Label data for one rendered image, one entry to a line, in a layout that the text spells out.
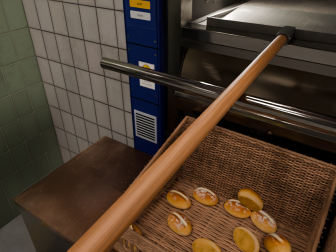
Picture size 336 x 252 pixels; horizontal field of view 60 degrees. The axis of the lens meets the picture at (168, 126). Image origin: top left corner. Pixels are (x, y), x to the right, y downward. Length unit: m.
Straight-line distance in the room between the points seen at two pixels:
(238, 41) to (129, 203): 0.74
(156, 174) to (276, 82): 0.70
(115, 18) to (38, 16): 0.50
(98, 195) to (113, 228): 0.90
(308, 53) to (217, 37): 0.28
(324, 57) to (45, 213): 1.06
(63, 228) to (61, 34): 0.87
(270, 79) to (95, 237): 0.80
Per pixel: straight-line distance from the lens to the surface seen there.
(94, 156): 1.41
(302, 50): 0.93
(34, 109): 1.83
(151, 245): 0.86
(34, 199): 1.28
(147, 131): 1.30
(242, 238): 1.02
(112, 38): 1.27
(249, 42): 0.96
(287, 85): 0.99
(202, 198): 1.12
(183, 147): 0.40
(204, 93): 0.63
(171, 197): 1.11
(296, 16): 1.25
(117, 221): 0.32
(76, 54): 1.48
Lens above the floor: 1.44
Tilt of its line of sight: 33 degrees down
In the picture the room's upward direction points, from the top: straight up
